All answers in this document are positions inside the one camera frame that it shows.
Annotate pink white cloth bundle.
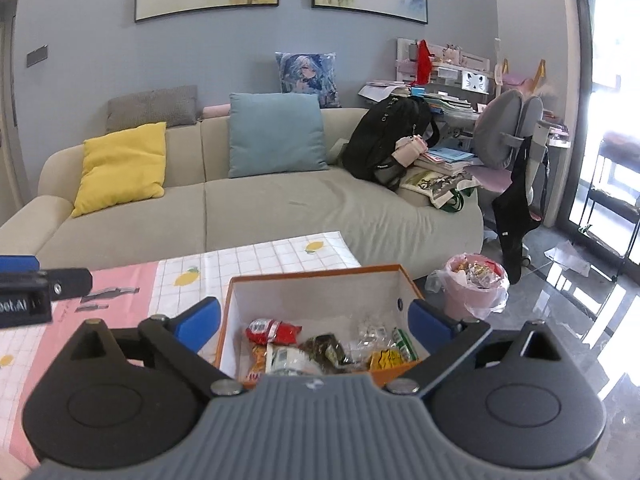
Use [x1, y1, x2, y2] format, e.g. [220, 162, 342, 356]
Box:
[392, 135, 428, 168]

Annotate grey desk chair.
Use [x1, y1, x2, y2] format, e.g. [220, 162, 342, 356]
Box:
[472, 89, 551, 268]

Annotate yellow noodle snack packet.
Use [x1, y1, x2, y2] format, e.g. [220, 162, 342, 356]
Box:
[369, 350, 405, 372]

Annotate black garment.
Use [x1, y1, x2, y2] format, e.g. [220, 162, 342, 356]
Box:
[491, 135, 543, 283]

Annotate white green snack packet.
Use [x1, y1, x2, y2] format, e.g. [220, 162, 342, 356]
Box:
[265, 342, 321, 377]

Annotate green brown snack packet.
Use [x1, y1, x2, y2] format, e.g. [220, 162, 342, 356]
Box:
[357, 322, 420, 363]

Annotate red cloth item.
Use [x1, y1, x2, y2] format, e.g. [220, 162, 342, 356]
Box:
[416, 40, 432, 86]

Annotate figure print pillow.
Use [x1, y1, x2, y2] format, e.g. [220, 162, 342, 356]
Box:
[275, 51, 343, 109]

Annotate printed tote bag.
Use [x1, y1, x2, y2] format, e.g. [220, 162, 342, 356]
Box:
[400, 170, 481, 216]

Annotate black backpack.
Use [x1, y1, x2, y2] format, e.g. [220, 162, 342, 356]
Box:
[341, 95, 441, 191]

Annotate black yellow snack packet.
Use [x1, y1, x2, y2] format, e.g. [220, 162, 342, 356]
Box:
[299, 334, 353, 375]

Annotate beige sofa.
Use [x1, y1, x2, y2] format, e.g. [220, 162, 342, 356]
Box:
[0, 107, 485, 271]

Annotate orange stick snack packet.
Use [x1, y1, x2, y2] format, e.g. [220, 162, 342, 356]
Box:
[244, 342, 271, 386]

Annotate yellow pillow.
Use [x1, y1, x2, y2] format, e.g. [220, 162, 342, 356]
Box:
[70, 121, 167, 218]

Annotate pink white printed tablecloth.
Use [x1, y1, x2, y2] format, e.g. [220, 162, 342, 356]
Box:
[0, 231, 362, 461]

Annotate red snack packet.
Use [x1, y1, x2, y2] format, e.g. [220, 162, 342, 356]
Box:
[244, 317, 302, 346]

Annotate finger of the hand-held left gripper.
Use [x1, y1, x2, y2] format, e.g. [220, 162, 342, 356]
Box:
[0, 255, 42, 274]
[45, 268, 93, 302]

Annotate blue pillow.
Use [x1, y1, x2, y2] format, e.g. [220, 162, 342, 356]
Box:
[227, 92, 331, 179]

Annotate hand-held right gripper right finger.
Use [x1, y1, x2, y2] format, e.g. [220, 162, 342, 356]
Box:
[385, 299, 566, 396]

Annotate stack of books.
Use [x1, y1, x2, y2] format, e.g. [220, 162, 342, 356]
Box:
[415, 145, 483, 177]

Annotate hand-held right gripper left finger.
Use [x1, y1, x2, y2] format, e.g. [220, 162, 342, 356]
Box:
[65, 296, 246, 397]

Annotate cluttered study desk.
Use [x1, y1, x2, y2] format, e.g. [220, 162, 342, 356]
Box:
[357, 37, 571, 161]

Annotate orange cardboard box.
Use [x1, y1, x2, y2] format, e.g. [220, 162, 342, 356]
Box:
[214, 263, 432, 390]

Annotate pink trash bin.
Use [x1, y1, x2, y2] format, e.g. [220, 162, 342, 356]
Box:
[425, 252, 510, 321]

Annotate grey pillow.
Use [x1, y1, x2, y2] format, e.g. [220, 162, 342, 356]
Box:
[105, 85, 199, 135]

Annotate white paper sheet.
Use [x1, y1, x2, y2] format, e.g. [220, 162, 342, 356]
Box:
[544, 240, 593, 277]

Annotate black metal rack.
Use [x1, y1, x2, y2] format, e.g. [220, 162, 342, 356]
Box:
[580, 130, 640, 281]

